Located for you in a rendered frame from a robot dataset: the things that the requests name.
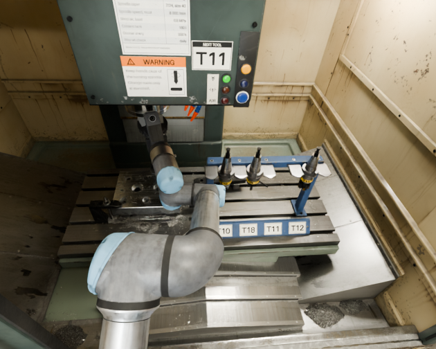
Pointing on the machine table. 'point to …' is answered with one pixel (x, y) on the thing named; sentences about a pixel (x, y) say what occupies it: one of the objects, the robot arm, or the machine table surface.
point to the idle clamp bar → (219, 181)
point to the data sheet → (153, 26)
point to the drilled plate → (155, 207)
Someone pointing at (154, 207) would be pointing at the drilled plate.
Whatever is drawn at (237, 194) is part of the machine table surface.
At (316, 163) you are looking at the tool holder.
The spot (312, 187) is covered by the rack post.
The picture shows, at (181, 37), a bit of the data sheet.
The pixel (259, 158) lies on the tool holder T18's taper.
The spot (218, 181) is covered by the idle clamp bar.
